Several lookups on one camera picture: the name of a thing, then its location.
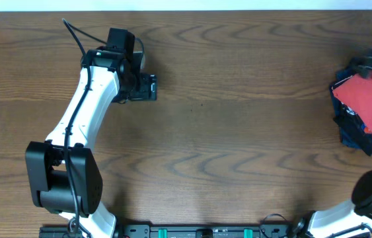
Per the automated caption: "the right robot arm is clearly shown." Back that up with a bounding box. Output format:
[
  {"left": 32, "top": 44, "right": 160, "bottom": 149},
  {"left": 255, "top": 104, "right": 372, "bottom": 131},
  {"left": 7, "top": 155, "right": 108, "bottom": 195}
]
[{"left": 289, "top": 50, "right": 372, "bottom": 237}]

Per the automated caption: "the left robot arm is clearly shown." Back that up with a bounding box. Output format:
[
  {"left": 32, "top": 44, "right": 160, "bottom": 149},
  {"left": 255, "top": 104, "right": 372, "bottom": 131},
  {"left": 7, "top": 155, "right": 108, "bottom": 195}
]
[{"left": 25, "top": 28, "right": 157, "bottom": 237}]

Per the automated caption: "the dark printed folded garment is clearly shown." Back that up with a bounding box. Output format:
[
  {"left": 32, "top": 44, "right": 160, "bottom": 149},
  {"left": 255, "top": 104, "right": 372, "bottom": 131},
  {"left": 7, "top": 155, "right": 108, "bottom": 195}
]
[{"left": 329, "top": 58, "right": 372, "bottom": 156}]

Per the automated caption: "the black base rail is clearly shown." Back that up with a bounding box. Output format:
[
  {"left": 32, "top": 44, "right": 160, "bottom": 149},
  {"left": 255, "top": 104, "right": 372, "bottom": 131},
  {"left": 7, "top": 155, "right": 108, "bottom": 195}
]
[{"left": 38, "top": 223, "right": 371, "bottom": 238}]

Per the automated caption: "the black rail cable loop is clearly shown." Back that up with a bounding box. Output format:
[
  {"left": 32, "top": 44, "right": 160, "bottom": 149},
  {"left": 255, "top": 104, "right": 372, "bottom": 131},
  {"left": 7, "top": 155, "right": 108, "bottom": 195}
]
[{"left": 258, "top": 213, "right": 291, "bottom": 238}]

